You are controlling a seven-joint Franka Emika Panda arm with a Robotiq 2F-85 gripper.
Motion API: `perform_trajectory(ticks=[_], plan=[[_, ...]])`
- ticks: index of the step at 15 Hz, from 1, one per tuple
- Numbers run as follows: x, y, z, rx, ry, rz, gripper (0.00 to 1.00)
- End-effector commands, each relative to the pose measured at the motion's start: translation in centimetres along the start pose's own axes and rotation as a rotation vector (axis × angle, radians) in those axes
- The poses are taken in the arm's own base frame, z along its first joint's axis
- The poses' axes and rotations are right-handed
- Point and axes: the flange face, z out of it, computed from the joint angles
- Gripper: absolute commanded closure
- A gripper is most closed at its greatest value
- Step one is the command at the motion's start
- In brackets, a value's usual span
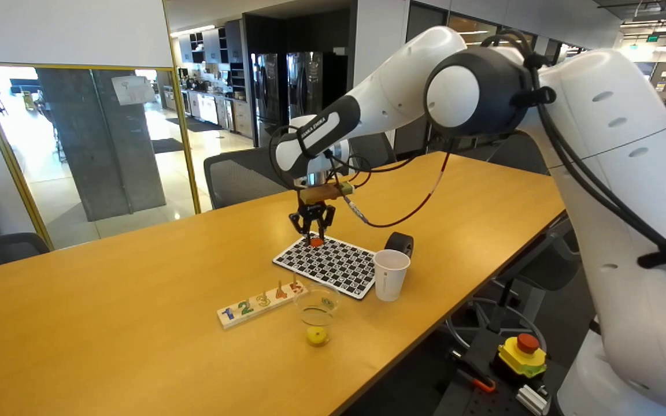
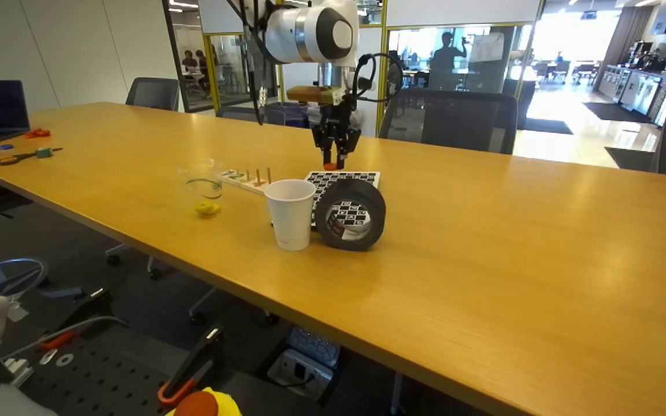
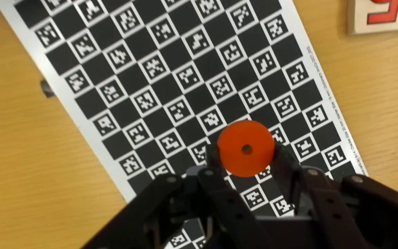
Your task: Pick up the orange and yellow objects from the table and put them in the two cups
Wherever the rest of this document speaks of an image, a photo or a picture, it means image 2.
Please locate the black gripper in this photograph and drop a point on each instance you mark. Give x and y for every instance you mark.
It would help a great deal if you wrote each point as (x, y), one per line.
(337, 127)

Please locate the orange disc with hole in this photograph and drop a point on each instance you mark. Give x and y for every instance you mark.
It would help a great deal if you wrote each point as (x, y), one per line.
(335, 165)

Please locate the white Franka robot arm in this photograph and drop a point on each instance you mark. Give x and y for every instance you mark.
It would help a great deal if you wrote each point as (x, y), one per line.
(301, 35)

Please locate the black white marker checkerboard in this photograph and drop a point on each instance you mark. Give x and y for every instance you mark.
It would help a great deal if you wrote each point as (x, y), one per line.
(322, 181)

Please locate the black white toy wheel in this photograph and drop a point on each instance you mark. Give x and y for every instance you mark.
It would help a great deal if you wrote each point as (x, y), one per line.
(380, 210)

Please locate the white paper cup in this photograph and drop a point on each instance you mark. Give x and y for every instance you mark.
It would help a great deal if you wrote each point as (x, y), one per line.
(293, 216)

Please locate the wooden number puzzle board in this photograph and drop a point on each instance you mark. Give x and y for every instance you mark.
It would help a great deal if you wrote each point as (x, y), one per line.
(242, 178)

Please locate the grey office chair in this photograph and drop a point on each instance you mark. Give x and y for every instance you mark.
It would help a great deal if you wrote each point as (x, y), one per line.
(152, 92)
(450, 119)

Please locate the clear glass cup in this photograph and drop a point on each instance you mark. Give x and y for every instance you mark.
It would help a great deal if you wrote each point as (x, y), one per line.
(206, 185)

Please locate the person in dark clothes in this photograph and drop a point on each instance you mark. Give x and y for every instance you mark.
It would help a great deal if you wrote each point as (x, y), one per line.
(448, 57)

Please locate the grey floor power box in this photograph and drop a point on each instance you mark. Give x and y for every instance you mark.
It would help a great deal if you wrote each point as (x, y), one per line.
(301, 371)

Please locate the black orange clamp tool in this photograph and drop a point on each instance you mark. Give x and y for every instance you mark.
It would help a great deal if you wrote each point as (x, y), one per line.
(190, 371)

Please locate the yellow red emergency stop button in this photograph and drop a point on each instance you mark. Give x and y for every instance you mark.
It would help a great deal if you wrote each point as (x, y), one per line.
(206, 404)

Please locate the small red toy piece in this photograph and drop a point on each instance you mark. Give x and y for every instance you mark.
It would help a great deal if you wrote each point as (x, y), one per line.
(37, 131)

